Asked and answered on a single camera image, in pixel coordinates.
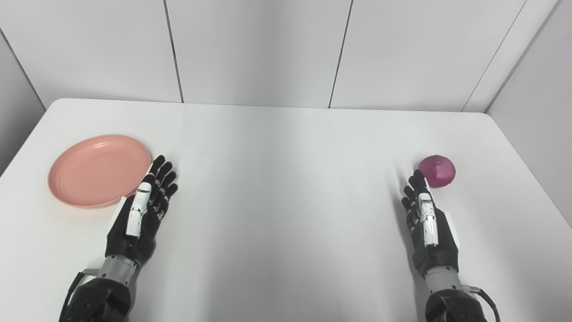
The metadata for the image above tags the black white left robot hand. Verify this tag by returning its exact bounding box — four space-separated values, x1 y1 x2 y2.
105 155 179 266

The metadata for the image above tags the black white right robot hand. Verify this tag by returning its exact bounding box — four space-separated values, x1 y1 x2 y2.
401 169 460 278

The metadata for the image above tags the pink plastic plate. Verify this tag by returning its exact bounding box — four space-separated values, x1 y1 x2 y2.
48 135 153 209

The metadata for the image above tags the purple red onion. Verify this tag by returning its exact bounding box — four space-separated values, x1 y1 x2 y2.
418 155 457 189

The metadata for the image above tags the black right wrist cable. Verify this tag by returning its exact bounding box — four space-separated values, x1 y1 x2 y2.
462 285 501 322

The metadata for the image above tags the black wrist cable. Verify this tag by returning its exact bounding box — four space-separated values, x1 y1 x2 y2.
62 269 101 319
462 285 501 322

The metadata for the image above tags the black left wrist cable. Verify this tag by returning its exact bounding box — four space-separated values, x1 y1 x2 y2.
62 269 101 319

